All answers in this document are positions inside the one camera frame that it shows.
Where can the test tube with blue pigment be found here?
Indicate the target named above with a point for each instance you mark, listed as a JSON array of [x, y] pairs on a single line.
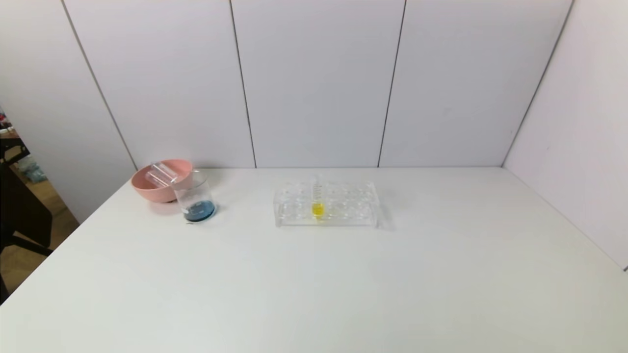
[[166, 170]]

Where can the clear acrylic test tube rack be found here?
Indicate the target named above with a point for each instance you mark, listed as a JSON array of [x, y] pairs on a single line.
[[353, 206]]

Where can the clear plastic beaker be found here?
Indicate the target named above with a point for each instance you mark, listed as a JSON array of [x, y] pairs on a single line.
[[198, 211]]

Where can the test tube with red pigment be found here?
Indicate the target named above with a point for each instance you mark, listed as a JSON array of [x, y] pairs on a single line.
[[158, 180]]

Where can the pink plastic bowl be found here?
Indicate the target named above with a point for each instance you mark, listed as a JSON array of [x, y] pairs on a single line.
[[147, 189]]

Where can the test tube with yellow pigment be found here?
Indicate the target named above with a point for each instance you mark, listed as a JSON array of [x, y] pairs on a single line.
[[318, 210]]

